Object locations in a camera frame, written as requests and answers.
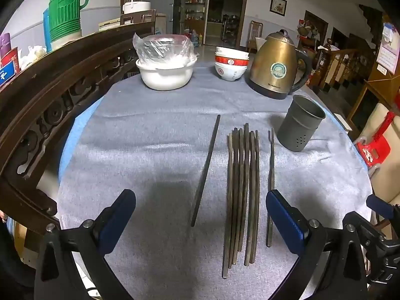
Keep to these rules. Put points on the white rice cooker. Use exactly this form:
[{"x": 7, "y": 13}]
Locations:
[{"x": 136, "y": 6}]

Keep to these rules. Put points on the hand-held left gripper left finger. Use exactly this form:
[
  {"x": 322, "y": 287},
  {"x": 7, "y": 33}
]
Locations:
[{"x": 118, "y": 222}]

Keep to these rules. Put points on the wooden stair railing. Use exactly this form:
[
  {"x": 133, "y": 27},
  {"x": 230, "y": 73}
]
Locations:
[{"x": 343, "y": 62}]

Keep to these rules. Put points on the shelf with bottles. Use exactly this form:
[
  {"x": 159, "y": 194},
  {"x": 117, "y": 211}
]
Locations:
[{"x": 193, "y": 6}]

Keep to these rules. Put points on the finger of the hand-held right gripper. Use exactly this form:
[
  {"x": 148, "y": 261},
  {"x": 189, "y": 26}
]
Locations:
[{"x": 379, "y": 207}]

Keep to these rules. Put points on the golden electric kettle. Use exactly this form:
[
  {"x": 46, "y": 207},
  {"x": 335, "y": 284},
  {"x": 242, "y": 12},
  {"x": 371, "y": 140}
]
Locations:
[{"x": 276, "y": 65}]

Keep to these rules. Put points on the wall calendar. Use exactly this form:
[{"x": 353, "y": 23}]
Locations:
[{"x": 387, "y": 48}]

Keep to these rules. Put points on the grey perforated metal cup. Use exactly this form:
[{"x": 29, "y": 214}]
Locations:
[{"x": 299, "y": 126}]

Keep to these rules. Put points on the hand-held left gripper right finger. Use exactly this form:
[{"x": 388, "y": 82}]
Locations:
[{"x": 285, "y": 222}]

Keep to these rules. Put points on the wooden dining chair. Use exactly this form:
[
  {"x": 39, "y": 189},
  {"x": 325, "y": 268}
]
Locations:
[{"x": 254, "y": 34}]

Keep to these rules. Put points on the green thermos jug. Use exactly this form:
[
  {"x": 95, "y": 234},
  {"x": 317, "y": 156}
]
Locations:
[{"x": 65, "y": 9}]

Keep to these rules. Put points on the grey tablecloth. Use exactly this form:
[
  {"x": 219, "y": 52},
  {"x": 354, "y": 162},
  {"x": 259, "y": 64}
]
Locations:
[{"x": 156, "y": 137}]

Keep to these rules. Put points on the single black chopstick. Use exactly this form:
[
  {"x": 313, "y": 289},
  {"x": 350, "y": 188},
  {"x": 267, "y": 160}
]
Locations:
[{"x": 206, "y": 168}]

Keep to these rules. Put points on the plain white bowl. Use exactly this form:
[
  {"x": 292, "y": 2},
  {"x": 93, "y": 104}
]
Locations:
[{"x": 232, "y": 51}]

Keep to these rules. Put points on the carved dark wooden chair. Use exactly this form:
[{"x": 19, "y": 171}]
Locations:
[{"x": 47, "y": 93}]

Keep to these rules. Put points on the white bowl with red mark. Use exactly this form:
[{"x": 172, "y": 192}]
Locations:
[{"x": 229, "y": 73}]

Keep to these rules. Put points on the blue table cover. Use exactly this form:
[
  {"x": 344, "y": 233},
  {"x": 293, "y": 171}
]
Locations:
[{"x": 73, "y": 134}]

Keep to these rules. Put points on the red box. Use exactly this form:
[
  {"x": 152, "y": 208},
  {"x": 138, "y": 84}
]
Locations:
[{"x": 12, "y": 60}]

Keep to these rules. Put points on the white plastic bag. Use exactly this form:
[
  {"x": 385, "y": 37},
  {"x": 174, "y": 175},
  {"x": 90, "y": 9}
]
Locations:
[{"x": 33, "y": 53}]

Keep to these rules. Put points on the bundle of dark chopsticks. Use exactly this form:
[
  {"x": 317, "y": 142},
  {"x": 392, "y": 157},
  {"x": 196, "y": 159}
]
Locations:
[{"x": 242, "y": 193}]

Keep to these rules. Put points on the framed wall picture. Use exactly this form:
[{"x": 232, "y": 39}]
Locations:
[{"x": 278, "y": 5}]

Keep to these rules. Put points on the plastic-wrapped bowl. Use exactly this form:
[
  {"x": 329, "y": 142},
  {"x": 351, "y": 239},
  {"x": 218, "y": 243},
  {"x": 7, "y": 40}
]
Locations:
[{"x": 162, "y": 48}]

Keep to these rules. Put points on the blue packet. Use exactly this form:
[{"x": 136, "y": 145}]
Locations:
[{"x": 6, "y": 75}]

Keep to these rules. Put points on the purple box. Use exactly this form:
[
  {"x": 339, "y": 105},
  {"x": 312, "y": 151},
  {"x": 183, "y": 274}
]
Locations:
[{"x": 4, "y": 44}]

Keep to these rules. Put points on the blue thermos flask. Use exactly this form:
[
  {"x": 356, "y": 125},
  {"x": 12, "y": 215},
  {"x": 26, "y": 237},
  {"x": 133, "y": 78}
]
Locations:
[{"x": 47, "y": 31}]

